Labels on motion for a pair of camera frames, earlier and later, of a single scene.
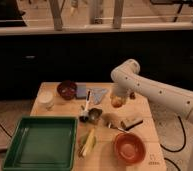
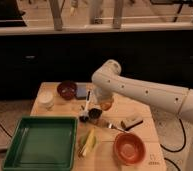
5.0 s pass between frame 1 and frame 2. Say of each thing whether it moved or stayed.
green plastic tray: stayed
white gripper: moved
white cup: stayed
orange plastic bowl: stayed
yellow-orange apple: moved
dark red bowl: stayed
